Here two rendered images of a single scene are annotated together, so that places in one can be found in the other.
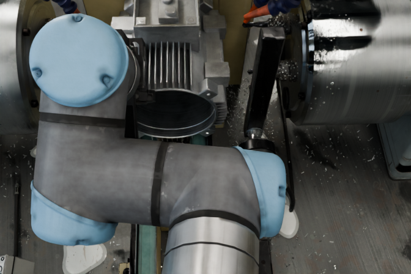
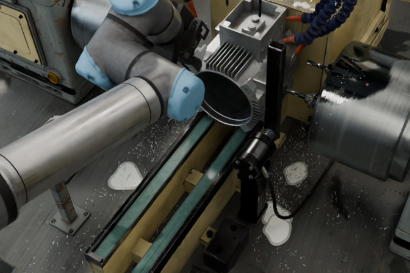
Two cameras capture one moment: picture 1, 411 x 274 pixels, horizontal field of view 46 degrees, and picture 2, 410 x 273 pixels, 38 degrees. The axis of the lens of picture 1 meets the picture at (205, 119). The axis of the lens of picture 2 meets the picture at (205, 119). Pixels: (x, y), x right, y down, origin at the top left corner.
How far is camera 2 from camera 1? 62 cm
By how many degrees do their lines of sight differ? 24
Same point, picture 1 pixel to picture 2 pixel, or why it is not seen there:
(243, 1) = (318, 47)
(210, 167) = (161, 65)
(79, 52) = not seen: outside the picture
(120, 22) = not seen: hidden behind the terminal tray
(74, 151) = (108, 33)
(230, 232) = (144, 87)
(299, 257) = (271, 261)
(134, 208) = (119, 70)
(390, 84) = (374, 134)
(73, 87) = (120, 0)
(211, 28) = not seen: hidden behind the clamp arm
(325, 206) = (317, 239)
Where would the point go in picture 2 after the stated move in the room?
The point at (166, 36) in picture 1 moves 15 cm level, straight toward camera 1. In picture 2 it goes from (238, 40) to (205, 86)
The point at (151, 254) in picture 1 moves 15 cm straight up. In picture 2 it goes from (159, 184) to (152, 139)
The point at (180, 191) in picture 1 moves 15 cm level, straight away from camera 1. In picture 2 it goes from (141, 69) to (188, 13)
